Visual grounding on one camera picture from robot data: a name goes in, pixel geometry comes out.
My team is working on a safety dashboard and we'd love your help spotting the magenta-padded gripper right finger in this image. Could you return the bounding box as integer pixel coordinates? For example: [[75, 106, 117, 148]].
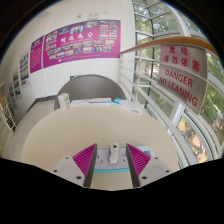
[[125, 143, 175, 189]]

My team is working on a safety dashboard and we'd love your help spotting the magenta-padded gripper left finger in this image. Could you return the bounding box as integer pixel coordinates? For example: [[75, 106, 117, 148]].
[[50, 143, 98, 188]]

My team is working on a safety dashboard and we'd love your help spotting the blue and white charger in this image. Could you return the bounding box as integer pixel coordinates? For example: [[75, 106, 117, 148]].
[[108, 142, 120, 165]]

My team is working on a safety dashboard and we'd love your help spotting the flat white box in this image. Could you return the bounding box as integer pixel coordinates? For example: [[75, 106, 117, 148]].
[[69, 98, 93, 108], [89, 97, 113, 108]]

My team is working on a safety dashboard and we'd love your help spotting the small upright white box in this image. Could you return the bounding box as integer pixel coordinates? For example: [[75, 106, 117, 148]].
[[57, 92, 71, 110]]

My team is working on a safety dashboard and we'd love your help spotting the grey curved seat back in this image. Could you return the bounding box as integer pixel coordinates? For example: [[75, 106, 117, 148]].
[[53, 73, 127, 110]]

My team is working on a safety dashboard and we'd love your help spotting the white stair railing wooden top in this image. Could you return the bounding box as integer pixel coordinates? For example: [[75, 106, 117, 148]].
[[0, 94, 18, 132]]

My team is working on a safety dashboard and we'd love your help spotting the warning sign with red letters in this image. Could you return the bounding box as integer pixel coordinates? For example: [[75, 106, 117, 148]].
[[157, 64, 208, 115]]

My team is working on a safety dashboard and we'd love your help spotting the white photo poster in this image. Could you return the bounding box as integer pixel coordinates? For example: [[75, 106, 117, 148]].
[[12, 68, 23, 99], [8, 83, 16, 108], [19, 49, 31, 88]]

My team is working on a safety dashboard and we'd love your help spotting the warning sign with red characters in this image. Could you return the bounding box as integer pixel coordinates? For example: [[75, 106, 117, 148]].
[[159, 44, 208, 80]]

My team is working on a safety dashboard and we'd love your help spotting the narrow magenta poster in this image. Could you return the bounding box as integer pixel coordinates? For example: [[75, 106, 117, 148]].
[[29, 34, 45, 74]]

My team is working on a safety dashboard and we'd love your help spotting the large magenta photo poster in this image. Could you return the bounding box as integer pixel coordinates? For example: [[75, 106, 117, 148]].
[[42, 19, 122, 69]]

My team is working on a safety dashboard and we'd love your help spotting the white railing with wooden handrail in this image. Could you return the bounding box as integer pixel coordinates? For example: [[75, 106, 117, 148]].
[[118, 34, 224, 168]]

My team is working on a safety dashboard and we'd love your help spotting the white window frame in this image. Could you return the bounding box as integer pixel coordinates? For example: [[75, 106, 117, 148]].
[[131, 0, 224, 161]]

